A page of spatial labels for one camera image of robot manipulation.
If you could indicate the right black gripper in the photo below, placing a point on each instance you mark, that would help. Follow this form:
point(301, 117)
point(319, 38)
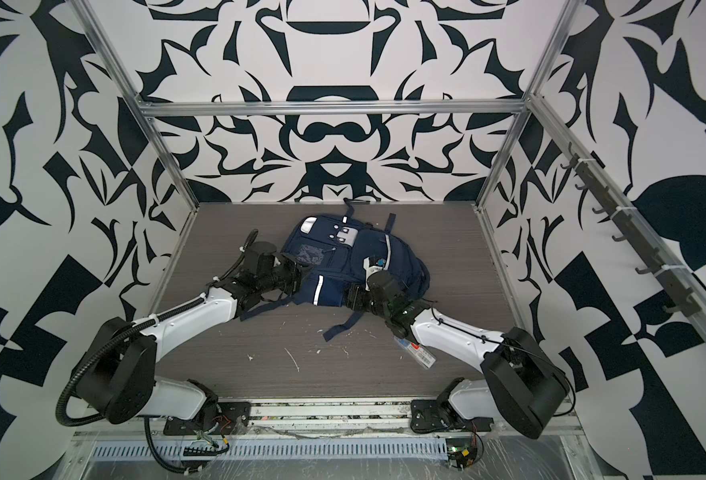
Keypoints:
point(358, 297)

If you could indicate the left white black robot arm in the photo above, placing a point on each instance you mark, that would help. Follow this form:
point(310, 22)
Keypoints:
point(116, 379)

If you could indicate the navy blue student backpack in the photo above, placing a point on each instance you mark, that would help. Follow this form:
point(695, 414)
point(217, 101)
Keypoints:
point(334, 247)

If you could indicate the green circuit board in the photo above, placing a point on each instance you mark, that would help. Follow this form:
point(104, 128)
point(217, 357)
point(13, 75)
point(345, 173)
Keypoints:
point(462, 453)

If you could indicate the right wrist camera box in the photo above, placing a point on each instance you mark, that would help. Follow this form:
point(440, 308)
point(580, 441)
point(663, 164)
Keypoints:
point(373, 265)

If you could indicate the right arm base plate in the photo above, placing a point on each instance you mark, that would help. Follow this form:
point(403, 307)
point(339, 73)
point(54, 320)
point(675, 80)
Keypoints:
point(432, 416)

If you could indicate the white slotted cable duct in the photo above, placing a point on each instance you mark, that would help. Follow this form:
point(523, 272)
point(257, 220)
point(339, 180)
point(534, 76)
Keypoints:
point(309, 449)

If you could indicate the wall hook rack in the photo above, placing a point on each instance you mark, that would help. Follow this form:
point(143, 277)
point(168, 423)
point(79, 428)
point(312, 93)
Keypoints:
point(635, 230)

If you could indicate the clear plastic eraser case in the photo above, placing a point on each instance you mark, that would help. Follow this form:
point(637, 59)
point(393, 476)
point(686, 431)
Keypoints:
point(418, 353)

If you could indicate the aluminium cage frame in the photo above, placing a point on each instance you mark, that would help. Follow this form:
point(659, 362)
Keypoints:
point(531, 104)

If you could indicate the aluminium front rail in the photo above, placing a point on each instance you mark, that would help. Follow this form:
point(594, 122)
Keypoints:
point(317, 418)

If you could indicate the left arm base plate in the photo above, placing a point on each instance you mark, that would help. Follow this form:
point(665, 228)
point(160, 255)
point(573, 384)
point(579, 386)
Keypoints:
point(215, 417)

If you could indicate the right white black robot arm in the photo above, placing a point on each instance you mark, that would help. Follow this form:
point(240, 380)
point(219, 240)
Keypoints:
point(520, 383)

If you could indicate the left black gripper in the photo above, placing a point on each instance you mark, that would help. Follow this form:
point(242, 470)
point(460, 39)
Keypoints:
point(298, 271)

